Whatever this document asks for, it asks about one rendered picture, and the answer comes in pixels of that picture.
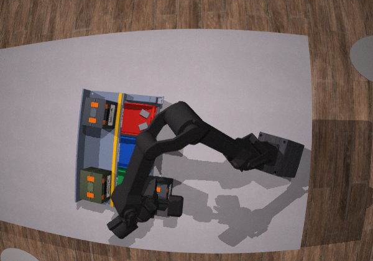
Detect olive green case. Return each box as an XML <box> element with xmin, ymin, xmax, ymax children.
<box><xmin>80</xmin><ymin>167</ymin><xmax>112</xmax><ymax>204</ymax></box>

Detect green bin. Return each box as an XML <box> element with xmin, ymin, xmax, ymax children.
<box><xmin>117</xmin><ymin>167</ymin><xmax>127</xmax><ymax>185</ymax></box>

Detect grey metal bin shelf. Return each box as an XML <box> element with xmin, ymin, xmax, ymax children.
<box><xmin>75</xmin><ymin>89</ymin><xmax>164</xmax><ymax>202</ymax></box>

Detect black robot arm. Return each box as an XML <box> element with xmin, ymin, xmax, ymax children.
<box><xmin>107</xmin><ymin>101</ymin><xmax>279</xmax><ymax>239</ymax></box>

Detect blue open bin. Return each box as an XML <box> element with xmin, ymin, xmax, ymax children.
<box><xmin>119</xmin><ymin>135</ymin><xmax>136</xmax><ymax>168</ymax></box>

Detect red open bin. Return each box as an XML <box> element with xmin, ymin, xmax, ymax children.
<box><xmin>122</xmin><ymin>103</ymin><xmax>157</xmax><ymax>135</ymax></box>

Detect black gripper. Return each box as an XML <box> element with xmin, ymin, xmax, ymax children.
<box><xmin>150</xmin><ymin>195</ymin><xmax>183</xmax><ymax>218</ymax></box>

